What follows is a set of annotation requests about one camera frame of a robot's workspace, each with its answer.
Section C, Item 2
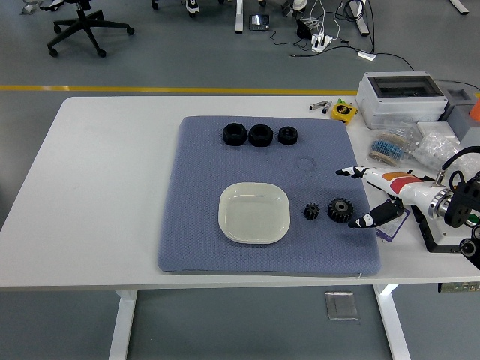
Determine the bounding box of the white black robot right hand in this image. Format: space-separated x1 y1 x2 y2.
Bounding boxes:
335 166 438 230

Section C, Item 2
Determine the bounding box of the large black gear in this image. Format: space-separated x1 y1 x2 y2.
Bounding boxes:
327 197 356 223

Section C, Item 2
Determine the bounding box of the blue-grey quilted mat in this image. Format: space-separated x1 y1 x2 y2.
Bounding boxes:
156 115 383 278

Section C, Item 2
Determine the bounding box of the white flat box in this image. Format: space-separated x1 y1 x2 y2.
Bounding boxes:
416 121 457 142

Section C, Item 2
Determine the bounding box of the small black hex nut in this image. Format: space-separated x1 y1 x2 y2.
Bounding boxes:
277 126 299 146

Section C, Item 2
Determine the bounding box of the large black hex nut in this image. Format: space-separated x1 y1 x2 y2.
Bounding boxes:
248 124 274 148
221 122 248 146

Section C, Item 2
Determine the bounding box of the bag of clear plastic parts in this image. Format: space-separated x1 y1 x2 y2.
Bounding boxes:
410 130 461 173

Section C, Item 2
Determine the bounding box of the purple-edged label card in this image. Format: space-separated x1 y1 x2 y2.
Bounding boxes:
376 209 410 243

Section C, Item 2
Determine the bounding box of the bag of blue resistors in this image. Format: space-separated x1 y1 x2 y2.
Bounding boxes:
367 125 419 166

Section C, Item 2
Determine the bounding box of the yellow tape measure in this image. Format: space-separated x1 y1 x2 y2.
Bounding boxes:
330 103 359 126

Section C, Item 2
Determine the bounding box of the green circuit board strip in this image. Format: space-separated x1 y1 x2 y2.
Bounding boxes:
437 281 480 293

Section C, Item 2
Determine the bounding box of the metal floor plate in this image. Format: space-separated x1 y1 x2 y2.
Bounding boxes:
324 290 359 322

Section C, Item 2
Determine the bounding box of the white table leg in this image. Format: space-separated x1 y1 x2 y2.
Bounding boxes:
373 283 412 360
108 289 138 360

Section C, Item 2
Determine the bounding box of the white square plate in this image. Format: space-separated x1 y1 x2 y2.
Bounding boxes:
217 181 292 245

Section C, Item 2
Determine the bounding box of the white power strip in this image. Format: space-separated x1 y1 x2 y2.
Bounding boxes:
310 32 335 53

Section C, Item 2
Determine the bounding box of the black desk phone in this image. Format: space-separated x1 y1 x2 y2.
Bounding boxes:
248 13 272 32

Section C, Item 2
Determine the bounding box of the white black shoe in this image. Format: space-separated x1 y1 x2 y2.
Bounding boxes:
186 0 206 18

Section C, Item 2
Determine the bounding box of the black office chair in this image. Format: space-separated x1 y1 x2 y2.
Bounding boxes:
39 0 136 59

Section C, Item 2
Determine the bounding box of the grey electrical enclosure box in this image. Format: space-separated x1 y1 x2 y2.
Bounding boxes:
355 70 449 131

